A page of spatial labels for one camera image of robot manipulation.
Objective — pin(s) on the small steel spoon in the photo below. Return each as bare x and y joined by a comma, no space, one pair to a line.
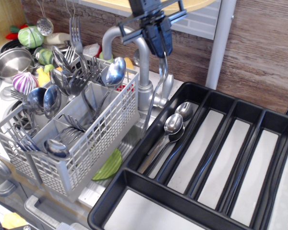
163,71

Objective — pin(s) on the spoon at basket front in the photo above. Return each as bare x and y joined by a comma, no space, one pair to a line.
56,150

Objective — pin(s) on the purple toy onion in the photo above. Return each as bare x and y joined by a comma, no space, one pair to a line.
25,82

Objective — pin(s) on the yellow toy pepper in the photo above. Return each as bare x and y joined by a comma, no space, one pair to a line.
43,78

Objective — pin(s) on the grey plastic cutlery basket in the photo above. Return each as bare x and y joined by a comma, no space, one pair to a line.
90,142

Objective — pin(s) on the spoon left outer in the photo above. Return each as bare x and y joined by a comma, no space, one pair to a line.
35,100

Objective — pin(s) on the green leaf toy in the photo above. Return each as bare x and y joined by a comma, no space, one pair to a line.
110,167

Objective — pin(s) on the fork in basket middle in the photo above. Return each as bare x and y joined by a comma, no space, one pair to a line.
77,84

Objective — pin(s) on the steel pot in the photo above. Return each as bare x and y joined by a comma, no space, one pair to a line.
13,62

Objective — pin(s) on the grey toy faucet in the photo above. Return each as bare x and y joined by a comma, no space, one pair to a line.
145,87

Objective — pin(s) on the spoon pair left inner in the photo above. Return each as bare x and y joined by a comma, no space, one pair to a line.
52,101

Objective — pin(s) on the wooden round shelf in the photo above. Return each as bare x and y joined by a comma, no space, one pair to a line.
124,6

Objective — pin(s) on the tall steel fork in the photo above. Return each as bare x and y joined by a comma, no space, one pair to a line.
75,36

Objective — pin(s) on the small hanging strainer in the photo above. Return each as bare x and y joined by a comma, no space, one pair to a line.
44,24

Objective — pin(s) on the steel spoon in tray upper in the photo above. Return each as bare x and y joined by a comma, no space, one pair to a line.
185,110

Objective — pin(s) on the green toy cabbage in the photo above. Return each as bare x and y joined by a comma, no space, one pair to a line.
30,37

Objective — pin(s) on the grey metal post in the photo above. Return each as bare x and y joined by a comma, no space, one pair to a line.
225,18

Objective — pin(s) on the large spoon in basket centre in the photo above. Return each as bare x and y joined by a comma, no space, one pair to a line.
116,73

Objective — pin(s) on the black cutlery tray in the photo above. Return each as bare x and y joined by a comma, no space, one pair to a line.
229,171

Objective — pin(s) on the steel spoon in tray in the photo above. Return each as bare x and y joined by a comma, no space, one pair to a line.
185,110
172,125

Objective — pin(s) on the green toy squash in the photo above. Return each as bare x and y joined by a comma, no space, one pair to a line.
44,55

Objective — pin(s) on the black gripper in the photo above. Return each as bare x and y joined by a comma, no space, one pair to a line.
154,24

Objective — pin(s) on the forks at basket front left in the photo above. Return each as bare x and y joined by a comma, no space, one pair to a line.
24,141

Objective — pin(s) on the steel spoon in tray front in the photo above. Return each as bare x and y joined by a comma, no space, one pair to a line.
172,125

